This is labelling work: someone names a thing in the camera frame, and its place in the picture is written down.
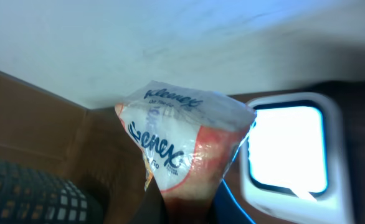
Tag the orange white snack packet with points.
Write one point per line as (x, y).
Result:
(188, 138)

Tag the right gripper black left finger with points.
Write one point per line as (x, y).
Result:
(152, 209)

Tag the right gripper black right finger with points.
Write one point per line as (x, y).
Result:
(225, 208)

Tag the dark grey plastic basket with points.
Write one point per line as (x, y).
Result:
(34, 196)

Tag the white barcode scanner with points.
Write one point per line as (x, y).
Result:
(293, 163)

